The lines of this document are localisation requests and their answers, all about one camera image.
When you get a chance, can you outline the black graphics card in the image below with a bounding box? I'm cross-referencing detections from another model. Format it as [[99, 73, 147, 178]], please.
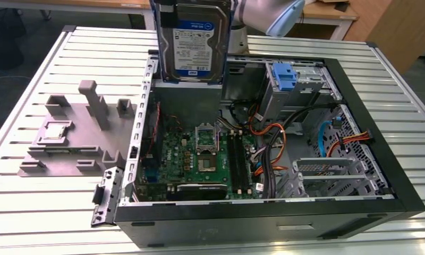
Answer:
[[165, 182, 231, 202]]

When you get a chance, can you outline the CPU socket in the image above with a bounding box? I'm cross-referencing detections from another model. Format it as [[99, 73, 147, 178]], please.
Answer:
[[196, 154, 221, 173]]

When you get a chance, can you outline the blue plastic drive latch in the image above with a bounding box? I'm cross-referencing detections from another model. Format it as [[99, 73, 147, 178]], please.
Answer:
[[272, 63, 299, 92]]

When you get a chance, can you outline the brown wooden cabinet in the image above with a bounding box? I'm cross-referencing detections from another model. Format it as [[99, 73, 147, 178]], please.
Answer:
[[345, 0, 425, 78]]

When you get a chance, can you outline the metal disk bay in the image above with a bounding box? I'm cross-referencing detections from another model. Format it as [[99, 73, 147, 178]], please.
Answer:
[[291, 156, 389, 199]]

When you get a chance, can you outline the black cable bundle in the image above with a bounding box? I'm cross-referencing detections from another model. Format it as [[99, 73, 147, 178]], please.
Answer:
[[261, 103, 341, 199]]

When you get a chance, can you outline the blue SATA wire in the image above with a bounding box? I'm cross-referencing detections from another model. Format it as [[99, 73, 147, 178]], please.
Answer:
[[317, 116, 344, 158]]

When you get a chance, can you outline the grey parts rack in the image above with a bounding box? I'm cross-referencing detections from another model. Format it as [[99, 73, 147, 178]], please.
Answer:
[[16, 79, 139, 178]]

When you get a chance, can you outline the hard disk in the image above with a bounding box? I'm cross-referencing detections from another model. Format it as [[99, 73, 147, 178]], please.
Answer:
[[151, 0, 235, 86]]

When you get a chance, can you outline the orange wire bundle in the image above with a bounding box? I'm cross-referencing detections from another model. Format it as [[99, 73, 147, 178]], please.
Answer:
[[248, 103, 288, 176]]

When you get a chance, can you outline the black RAM slot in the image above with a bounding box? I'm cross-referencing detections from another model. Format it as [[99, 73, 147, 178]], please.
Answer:
[[236, 130, 255, 195], [227, 130, 244, 197]]

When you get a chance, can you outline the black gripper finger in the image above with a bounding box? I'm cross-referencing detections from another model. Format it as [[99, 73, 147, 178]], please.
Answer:
[[159, 0, 179, 29]]

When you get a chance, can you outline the black office chair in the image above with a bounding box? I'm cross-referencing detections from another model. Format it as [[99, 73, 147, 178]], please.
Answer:
[[0, 7, 27, 70]]

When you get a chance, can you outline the green motherboard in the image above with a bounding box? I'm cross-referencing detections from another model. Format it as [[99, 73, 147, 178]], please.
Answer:
[[133, 124, 267, 202]]

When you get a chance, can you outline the grey expansion card retainer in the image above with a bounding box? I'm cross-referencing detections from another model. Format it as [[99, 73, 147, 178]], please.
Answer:
[[91, 166, 125, 228]]

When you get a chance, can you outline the wide white-framed wooden desk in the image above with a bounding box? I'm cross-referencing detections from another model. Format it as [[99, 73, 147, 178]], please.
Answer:
[[300, 0, 361, 40]]

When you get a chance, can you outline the black open PC case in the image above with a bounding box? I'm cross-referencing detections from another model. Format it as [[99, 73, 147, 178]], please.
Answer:
[[113, 49, 425, 249]]

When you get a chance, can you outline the orange yellow power wire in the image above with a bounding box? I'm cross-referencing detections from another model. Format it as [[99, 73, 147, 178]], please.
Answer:
[[327, 129, 376, 158]]

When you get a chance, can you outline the grey power supply unit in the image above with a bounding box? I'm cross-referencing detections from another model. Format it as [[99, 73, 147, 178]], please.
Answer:
[[151, 78, 223, 130]]

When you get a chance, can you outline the grey metal drive cage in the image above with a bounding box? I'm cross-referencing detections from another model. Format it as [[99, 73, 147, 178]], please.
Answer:
[[260, 61, 344, 126]]

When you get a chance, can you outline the silver CPU chip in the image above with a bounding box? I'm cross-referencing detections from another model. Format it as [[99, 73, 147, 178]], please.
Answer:
[[43, 124, 68, 139]]

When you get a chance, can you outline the metal socket cover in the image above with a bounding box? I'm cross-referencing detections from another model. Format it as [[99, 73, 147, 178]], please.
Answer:
[[195, 123, 221, 156]]

